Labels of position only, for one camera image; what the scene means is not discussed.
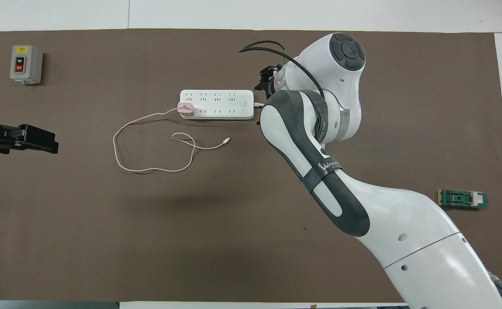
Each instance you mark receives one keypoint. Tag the white power strip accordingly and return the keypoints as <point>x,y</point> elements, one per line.
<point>220,104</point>

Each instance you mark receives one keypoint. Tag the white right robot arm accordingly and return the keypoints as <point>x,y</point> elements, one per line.
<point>405,223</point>

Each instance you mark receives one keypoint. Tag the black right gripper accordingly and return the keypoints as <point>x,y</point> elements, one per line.
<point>270,79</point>

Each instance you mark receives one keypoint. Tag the brown table mat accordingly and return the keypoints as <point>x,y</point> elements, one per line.
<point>147,236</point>

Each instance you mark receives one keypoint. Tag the green knife switch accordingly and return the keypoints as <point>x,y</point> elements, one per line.
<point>461,199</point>

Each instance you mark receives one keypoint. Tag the grey on-off switch box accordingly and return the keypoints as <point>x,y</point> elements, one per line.
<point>25,64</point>

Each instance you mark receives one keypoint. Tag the pink charger plug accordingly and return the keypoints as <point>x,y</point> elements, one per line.
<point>187,109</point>

